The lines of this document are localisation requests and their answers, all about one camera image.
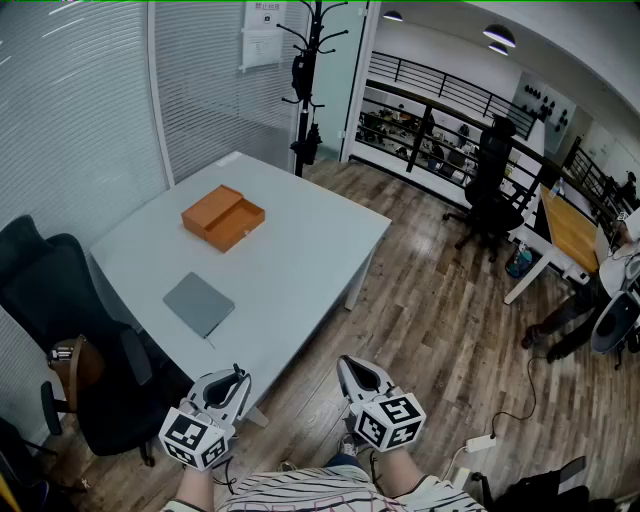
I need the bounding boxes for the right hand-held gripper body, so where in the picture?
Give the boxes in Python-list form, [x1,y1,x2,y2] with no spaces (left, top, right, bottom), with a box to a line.
[344,383,427,454]

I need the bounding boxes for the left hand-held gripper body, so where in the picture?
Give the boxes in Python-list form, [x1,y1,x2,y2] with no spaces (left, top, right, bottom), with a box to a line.
[158,397,237,473]

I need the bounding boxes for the grey notebook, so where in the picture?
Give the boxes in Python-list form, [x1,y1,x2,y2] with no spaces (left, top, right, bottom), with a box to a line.
[162,271,236,341]

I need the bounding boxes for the orange box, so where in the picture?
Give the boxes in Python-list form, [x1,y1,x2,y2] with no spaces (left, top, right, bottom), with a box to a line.
[180,184,267,255]

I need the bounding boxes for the person's right forearm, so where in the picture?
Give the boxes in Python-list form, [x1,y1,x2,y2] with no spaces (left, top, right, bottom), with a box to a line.
[372,446,427,500]

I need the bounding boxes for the person's left forearm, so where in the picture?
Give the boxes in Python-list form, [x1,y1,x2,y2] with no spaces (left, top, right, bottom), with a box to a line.
[173,462,220,512]

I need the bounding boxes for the black high-back office chair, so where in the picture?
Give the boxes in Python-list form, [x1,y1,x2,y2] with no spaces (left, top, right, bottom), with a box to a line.
[0,214,177,469]

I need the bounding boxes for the black mesh office chair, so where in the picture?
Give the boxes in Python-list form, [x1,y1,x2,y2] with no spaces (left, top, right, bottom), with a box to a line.
[441,113,542,264]

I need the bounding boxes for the white table leg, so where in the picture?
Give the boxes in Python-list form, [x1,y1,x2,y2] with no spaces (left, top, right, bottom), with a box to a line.
[343,248,375,312]
[243,406,272,429]

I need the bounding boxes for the white power strip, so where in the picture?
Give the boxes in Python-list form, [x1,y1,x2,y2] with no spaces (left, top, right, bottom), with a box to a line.
[464,434,498,454]

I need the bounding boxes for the brown bag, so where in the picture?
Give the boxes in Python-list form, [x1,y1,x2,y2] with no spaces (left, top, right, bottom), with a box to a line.
[46,333,107,412]

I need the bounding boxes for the black floor bag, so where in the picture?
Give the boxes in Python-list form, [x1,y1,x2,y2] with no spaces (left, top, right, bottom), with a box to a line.
[469,454,592,512]

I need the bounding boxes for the blue bottle bag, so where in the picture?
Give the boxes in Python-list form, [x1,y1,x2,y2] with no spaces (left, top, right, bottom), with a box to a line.
[504,243,535,279]

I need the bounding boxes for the wooden desk with white legs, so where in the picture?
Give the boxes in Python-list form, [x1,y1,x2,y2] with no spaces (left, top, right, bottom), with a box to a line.
[503,183,617,306]

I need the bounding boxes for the white round chair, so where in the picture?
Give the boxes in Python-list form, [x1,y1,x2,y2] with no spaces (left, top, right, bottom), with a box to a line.
[590,288,640,355]

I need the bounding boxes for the black coat rack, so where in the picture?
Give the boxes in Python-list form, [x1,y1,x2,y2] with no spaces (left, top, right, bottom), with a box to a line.
[276,0,372,179]

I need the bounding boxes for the white window blinds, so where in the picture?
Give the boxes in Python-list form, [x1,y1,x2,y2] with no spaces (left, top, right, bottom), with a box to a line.
[152,2,312,184]
[0,2,170,251]

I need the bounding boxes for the black railing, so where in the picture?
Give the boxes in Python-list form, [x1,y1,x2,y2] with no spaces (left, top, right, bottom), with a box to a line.
[355,49,640,241]

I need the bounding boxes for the black hanging bag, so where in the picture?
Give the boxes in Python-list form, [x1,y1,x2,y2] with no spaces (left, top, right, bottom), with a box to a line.
[290,53,314,102]

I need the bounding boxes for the white paper notice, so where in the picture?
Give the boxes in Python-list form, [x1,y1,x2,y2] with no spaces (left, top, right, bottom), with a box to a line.
[239,0,287,73]

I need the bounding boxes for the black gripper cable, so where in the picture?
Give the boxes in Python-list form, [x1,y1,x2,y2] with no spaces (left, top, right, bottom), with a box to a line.
[211,455,239,497]
[368,448,385,497]

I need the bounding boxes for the black floor cable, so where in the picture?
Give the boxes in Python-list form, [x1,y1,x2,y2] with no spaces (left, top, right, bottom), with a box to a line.
[491,353,552,441]

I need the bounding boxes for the white door frame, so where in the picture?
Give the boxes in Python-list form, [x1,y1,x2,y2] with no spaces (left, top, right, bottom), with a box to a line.
[338,0,384,162]

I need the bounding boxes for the wall board with black items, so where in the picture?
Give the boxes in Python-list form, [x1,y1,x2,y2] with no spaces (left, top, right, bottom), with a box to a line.
[517,69,578,154]

